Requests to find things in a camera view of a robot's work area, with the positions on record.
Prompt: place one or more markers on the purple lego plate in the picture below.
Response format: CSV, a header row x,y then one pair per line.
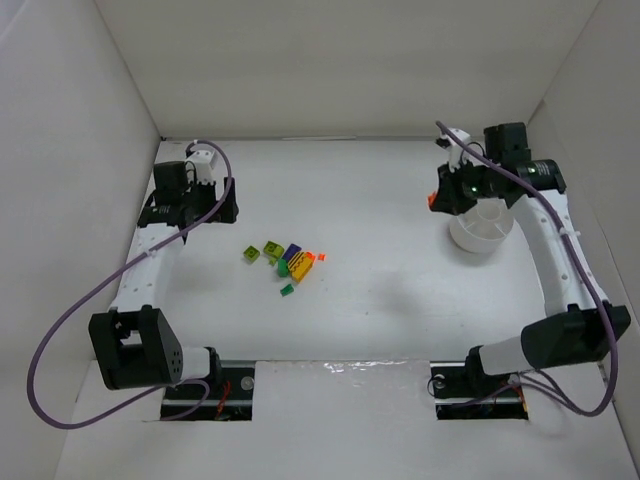
x,y
291,250

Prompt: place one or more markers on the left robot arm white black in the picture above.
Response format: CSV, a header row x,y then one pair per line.
x,y
135,346

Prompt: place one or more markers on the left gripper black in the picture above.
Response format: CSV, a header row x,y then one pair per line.
x,y
211,201

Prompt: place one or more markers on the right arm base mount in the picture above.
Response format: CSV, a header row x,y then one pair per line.
x,y
458,397

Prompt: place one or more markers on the yellow striped curved lego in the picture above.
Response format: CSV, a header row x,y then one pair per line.
x,y
300,261

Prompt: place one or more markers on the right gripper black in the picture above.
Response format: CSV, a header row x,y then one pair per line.
x,y
447,189

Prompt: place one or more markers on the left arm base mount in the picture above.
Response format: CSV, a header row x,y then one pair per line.
x,y
230,400

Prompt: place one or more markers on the lime green lego with swirl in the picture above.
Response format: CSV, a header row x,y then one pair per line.
x,y
273,250

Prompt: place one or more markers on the yellow long lego brick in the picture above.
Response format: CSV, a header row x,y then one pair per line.
x,y
300,275

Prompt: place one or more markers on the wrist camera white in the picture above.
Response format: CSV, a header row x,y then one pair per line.
x,y
201,162
453,145

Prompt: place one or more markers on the dark green curved lego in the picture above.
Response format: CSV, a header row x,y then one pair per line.
x,y
282,268

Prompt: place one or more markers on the small dark green lego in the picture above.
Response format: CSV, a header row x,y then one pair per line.
x,y
288,289

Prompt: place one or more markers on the white round divided container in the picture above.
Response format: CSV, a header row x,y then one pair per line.
x,y
483,228

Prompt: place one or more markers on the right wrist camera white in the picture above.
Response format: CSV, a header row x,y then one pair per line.
x,y
453,145

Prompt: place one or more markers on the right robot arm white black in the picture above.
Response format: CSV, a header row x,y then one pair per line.
x,y
581,325

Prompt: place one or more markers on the lime green square lego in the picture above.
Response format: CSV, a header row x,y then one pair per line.
x,y
251,254

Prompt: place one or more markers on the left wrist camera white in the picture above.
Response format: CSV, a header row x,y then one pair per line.
x,y
201,162

